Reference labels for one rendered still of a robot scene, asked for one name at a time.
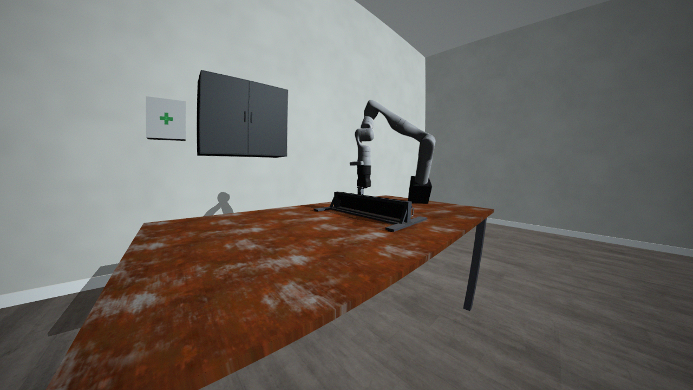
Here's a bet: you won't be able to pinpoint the black patch panel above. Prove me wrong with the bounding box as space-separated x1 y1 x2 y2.
314 192 427 232

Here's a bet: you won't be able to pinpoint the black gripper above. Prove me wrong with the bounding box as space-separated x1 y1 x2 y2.
350 156 371 195

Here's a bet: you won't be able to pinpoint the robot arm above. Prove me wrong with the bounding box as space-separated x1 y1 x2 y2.
355 100 435 185

